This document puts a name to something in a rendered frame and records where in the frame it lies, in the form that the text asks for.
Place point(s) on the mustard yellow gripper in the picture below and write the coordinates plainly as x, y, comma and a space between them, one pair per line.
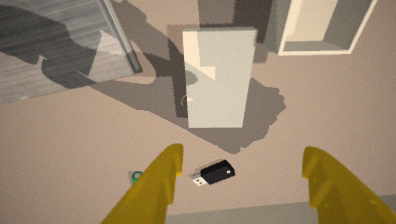
337, 194

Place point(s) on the black usb stick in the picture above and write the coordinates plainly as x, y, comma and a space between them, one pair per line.
214, 173

